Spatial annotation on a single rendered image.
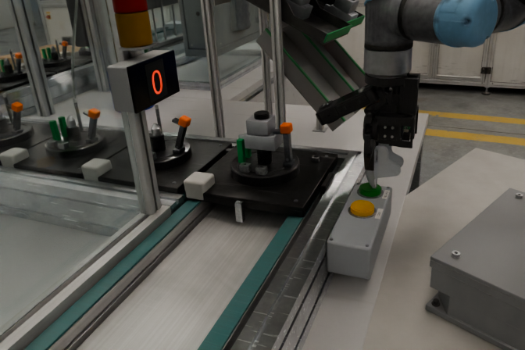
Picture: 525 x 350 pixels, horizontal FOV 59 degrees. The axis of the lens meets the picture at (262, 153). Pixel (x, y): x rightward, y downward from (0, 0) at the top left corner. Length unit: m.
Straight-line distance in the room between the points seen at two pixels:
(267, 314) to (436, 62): 4.38
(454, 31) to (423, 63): 4.24
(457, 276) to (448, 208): 0.36
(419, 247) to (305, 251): 0.27
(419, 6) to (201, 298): 0.52
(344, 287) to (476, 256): 0.21
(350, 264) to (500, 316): 0.21
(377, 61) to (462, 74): 4.14
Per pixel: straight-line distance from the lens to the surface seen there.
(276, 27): 1.06
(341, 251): 0.75
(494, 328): 0.76
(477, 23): 0.69
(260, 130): 0.90
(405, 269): 0.87
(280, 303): 0.64
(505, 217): 0.87
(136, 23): 0.74
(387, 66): 0.76
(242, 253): 0.81
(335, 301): 0.79
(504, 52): 4.84
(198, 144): 1.12
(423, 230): 0.98
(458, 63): 4.87
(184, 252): 0.83
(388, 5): 0.74
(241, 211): 0.86
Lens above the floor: 1.38
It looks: 23 degrees down
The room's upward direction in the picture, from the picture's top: 4 degrees counter-clockwise
